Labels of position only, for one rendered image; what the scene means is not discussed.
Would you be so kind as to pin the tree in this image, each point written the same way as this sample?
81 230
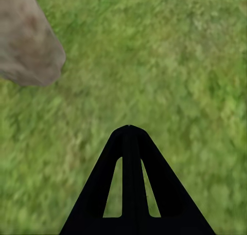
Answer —
30 52

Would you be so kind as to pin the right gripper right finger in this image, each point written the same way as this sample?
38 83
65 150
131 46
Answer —
179 213

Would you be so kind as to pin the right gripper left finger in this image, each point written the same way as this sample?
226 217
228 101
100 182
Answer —
86 217

